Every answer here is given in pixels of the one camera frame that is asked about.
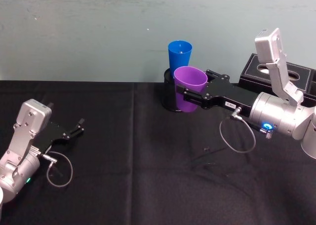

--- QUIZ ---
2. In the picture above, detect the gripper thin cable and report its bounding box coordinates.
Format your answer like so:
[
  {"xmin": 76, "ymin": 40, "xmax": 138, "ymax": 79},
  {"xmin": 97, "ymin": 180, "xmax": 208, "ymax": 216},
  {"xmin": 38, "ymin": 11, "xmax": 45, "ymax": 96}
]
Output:
[
  {"xmin": 40, "ymin": 151, "xmax": 74, "ymax": 188},
  {"xmin": 219, "ymin": 106, "xmax": 256, "ymax": 154}
]

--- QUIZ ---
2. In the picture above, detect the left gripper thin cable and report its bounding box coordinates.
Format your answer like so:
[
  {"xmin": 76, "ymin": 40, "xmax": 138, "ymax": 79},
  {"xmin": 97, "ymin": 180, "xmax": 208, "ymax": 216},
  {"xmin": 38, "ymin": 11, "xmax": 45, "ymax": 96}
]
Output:
[{"xmin": 40, "ymin": 151, "xmax": 74, "ymax": 188}]

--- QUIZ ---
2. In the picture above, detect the right gripper thin cable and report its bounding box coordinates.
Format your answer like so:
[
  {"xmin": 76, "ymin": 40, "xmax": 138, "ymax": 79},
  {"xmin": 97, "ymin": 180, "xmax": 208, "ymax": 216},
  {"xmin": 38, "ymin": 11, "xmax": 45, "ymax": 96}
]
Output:
[{"xmin": 219, "ymin": 106, "xmax": 256, "ymax": 154}]

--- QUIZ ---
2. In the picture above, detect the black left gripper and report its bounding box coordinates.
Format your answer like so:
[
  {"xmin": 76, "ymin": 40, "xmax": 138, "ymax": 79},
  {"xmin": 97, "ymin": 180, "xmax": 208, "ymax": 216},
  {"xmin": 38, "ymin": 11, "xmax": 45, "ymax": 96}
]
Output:
[{"xmin": 31, "ymin": 102, "xmax": 86, "ymax": 154}]

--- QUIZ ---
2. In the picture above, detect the black box with oval openings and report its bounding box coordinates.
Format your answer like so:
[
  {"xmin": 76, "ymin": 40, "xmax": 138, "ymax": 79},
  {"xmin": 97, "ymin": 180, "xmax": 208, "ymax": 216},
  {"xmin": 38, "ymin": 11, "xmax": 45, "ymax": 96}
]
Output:
[{"xmin": 238, "ymin": 53, "xmax": 316, "ymax": 103}]

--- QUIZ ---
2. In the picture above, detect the black round cup holder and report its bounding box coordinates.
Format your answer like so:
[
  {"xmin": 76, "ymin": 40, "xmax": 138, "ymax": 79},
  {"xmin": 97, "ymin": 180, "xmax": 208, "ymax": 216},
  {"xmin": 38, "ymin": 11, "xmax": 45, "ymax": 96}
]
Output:
[{"xmin": 163, "ymin": 67, "xmax": 198, "ymax": 113}]

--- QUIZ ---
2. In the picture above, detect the black table cloth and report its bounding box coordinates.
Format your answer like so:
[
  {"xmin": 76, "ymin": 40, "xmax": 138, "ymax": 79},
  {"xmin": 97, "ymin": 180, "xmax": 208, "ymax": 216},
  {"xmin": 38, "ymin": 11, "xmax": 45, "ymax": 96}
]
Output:
[{"xmin": 0, "ymin": 79, "xmax": 316, "ymax": 225}]

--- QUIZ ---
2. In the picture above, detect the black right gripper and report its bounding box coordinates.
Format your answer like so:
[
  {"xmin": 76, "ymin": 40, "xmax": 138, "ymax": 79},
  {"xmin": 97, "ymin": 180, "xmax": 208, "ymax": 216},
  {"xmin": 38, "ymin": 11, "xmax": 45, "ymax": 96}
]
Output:
[{"xmin": 175, "ymin": 69, "xmax": 260, "ymax": 118}]

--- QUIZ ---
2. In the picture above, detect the blue plastic cup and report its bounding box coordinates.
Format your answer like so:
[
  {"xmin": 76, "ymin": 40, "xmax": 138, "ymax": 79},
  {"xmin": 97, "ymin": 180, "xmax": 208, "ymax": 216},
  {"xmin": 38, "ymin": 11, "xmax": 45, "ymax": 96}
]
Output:
[{"xmin": 167, "ymin": 39, "xmax": 193, "ymax": 74}]

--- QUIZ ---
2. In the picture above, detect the purple plastic cup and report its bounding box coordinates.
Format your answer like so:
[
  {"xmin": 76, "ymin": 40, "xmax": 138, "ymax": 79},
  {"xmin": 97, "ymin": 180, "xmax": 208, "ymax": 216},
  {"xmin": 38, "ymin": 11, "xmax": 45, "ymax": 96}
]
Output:
[{"xmin": 173, "ymin": 66, "xmax": 208, "ymax": 113}]

